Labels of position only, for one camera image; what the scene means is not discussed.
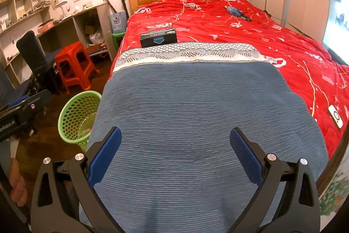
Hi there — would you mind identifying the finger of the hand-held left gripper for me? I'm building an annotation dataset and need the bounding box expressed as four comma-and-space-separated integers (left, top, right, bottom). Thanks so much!
0, 89, 52, 125
8, 95, 29, 108

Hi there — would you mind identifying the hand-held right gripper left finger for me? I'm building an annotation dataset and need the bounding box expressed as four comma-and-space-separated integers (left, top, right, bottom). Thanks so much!
31, 126, 128, 233

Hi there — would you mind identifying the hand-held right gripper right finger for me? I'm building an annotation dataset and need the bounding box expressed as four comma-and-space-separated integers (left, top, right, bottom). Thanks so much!
227, 126, 321, 233

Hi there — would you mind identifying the green perforated plastic basket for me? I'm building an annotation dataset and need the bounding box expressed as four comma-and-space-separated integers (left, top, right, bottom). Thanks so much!
58, 90, 103, 153

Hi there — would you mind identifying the person's left hand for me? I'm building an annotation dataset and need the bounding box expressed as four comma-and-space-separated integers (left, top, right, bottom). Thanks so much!
8, 159, 28, 207

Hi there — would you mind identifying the dark blue cushioned chair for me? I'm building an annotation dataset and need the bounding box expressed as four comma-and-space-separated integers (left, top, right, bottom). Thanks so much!
0, 63, 31, 111

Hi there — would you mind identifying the dark covered chair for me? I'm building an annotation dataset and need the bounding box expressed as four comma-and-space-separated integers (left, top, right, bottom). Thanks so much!
15, 30, 62, 95

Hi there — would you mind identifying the red plastic stool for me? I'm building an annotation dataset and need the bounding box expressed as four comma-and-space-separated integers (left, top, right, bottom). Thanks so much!
54, 41, 99, 95

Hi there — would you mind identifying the blue ribbed blanket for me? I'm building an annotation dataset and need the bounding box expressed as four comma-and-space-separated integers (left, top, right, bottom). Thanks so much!
79, 41, 329, 233

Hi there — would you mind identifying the red flat box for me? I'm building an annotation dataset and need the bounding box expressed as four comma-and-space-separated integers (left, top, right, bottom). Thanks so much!
37, 20, 55, 33

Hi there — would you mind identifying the white plastic bag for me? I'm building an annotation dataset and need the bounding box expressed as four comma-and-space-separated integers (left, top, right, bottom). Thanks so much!
90, 32, 106, 46

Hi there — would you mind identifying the colourful floor mat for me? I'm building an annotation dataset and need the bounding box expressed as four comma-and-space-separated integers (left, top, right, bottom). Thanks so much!
318, 167, 349, 217

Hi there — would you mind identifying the white flat device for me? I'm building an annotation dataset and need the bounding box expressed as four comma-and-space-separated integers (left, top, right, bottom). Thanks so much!
328, 104, 344, 130

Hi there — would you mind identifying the wooden desk with shelves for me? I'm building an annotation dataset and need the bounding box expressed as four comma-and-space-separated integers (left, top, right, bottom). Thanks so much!
0, 2, 118, 86

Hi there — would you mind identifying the white desk lamp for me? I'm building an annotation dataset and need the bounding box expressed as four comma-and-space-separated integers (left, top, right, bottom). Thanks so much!
53, 0, 69, 18

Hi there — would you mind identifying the green plastic stool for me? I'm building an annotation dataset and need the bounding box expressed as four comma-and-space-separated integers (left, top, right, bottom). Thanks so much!
111, 31, 127, 51

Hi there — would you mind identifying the pale blue paper bag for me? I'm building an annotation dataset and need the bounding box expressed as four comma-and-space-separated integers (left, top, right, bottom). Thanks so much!
109, 11, 127, 33

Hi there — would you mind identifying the thin dark stick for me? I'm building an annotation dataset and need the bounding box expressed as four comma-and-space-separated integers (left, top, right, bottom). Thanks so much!
103, 0, 117, 13

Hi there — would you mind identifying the red patterned blanket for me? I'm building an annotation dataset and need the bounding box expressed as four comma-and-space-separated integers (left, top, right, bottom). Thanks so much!
110, 0, 349, 160

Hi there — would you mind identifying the black rectangular box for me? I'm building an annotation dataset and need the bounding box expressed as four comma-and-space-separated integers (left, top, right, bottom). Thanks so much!
139, 28, 178, 48

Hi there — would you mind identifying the black long stick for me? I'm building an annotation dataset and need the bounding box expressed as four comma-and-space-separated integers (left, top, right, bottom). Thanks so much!
118, 0, 129, 18

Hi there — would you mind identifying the blue plush toy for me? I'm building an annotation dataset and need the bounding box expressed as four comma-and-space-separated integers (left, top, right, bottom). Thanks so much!
225, 5, 252, 22

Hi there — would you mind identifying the bright window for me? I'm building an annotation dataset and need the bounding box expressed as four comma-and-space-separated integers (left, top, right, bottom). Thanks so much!
323, 0, 349, 65

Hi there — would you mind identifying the white wall shelf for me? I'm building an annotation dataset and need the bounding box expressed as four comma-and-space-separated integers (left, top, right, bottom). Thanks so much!
0, 0, 53, 35

